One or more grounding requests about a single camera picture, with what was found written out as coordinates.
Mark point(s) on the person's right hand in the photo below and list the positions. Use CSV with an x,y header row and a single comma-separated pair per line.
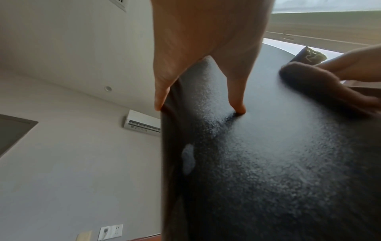
x,y
354,68

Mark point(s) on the person's left hand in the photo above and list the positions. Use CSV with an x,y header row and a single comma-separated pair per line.
x,y
208,28

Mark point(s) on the brown cleaning cloth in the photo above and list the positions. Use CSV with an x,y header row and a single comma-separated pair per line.
x,y
321,87

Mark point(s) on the black leather chair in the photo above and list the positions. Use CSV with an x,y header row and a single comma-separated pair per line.
x,y
253,153

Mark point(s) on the green patterned curtain tieback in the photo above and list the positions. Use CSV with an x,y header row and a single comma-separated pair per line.
x,y
309,55

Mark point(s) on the white ceiling air vent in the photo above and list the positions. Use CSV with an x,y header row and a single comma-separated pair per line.
x,y
119,3

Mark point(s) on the round ceiling spotlight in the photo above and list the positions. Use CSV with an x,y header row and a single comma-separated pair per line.
x,y
108,88

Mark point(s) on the red wooden table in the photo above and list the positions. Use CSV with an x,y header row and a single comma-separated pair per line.
x,y
143,237

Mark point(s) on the white wall air conditioner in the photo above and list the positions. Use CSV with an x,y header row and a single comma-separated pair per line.
x,y
143,122

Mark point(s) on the white wall power socket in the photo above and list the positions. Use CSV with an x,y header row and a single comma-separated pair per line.
x,y
114,231

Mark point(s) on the beige wall plate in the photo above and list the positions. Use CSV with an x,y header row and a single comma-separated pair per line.
x,y
84,236

